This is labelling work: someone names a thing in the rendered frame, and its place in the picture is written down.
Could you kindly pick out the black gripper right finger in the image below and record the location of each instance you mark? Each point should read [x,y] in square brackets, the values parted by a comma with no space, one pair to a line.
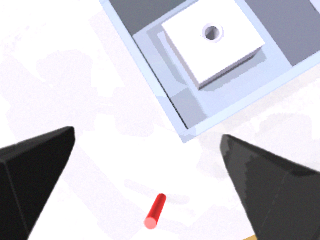
[281,198]

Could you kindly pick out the red peg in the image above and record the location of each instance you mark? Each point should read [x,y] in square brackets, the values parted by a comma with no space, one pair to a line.
[151,219]

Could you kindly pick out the white square plate with hole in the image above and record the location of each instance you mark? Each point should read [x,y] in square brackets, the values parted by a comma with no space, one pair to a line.
[211,38]

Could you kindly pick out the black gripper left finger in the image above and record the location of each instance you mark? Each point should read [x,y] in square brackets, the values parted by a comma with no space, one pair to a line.
[29,171]

